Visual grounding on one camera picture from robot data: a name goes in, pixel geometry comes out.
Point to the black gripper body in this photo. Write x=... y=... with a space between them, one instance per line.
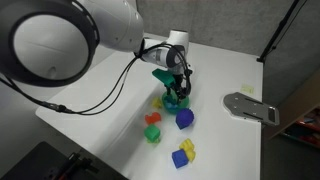
x=181 y=83

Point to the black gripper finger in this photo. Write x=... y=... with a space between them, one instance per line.
x=182 y=95
x=169 y=94

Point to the yellow spiky toy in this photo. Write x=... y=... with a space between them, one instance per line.
x=156 y=102

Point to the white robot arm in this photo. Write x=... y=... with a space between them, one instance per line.
x=113 y=20

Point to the green plastic bowl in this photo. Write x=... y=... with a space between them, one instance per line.
x=185 y=104

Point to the purple bumpy ball toy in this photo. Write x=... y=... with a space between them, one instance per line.
x=185 y=115

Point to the orange animal toy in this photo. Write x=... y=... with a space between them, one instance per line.
x=152 y=118

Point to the green cube toy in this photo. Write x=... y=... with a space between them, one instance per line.
x=152 y=132

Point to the yellow chunky toy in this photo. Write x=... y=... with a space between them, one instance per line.
x=187 y=145

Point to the bright blue cube toy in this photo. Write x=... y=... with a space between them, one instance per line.
x=180 y=159

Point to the grey metal mounting plate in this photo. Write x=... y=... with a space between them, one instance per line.
x=243 y=105

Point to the pale yellow sticky note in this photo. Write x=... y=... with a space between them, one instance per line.
x=247 y=88

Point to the black tripod stand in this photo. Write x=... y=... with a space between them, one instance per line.
x=279 y=25

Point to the cardboard box with toys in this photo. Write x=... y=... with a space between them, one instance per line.
x=300 y=96

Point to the black platform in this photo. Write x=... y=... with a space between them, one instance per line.
x=26 y=163

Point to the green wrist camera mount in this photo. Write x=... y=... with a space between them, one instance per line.
x=163 y=76

